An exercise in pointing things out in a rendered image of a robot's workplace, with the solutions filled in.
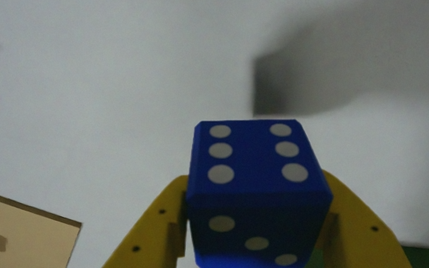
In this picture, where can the tan flat mat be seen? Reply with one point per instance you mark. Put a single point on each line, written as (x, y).
(33, 238)

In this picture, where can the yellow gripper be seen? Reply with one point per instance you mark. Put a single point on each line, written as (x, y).
(352, 235)

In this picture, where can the blue die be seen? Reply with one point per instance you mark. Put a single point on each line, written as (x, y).
(256, 194)

